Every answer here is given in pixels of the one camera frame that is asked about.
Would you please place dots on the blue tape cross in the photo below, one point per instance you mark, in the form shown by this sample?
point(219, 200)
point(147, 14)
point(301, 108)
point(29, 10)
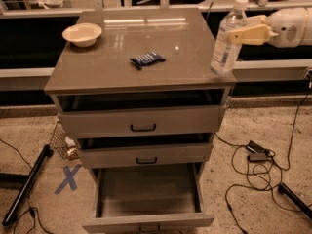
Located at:
point(69, 174)

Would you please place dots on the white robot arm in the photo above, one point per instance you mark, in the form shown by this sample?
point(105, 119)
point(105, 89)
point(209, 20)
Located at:
point(308, 25)

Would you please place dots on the grey drawer cabinet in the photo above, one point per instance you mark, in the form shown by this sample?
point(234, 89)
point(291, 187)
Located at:
point(181, 36)

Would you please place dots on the grey bottom drawer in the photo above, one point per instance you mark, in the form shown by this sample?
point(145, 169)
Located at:
point(147, 199)

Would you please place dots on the black top drawer handle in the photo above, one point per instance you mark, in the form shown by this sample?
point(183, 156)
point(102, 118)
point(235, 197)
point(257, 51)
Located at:
point(150, 128)

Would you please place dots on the black right stand leg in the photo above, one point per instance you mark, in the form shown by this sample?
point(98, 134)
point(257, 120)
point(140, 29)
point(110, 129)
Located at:
point(283, 189)

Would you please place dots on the grey middle drawer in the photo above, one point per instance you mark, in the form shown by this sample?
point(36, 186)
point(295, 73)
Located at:
point(122, 151)

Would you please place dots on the blue snack packet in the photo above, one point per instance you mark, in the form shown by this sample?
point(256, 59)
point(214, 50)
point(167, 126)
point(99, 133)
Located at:
point(142, 61)

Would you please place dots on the grey drawer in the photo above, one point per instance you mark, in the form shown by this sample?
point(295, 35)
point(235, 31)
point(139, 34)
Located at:
point(174, 112)
point(122, 151)
point(147, 199)

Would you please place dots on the grey top drawer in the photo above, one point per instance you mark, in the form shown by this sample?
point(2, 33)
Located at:
point(174, 112)

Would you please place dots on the white bowl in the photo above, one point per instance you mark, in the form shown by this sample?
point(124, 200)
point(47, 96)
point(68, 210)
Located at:
point(82, 34)

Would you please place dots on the black left stand leg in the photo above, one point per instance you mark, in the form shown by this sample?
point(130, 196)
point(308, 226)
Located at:
point(12, 214)

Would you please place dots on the black middle drawer handle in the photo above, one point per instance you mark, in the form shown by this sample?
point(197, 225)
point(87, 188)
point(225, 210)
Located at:
point(146, 161)

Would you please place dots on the black stand leg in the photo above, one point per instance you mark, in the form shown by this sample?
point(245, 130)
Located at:
point(283, 189)
point(12, 214)

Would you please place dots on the wire mesh basket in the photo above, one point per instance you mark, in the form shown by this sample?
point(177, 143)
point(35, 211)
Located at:
point(63, 144)

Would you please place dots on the black power adapter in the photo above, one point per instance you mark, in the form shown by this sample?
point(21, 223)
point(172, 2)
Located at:
point(257, 152)

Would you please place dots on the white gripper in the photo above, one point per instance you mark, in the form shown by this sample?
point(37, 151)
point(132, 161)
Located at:
point(285, 26)

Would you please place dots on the black drawer handle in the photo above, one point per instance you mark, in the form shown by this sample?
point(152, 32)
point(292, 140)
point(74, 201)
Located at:
point(150, 128)
point(146, 161)

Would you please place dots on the clear plastic water bottle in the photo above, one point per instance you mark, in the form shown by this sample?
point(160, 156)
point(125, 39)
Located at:
point(226, 52)

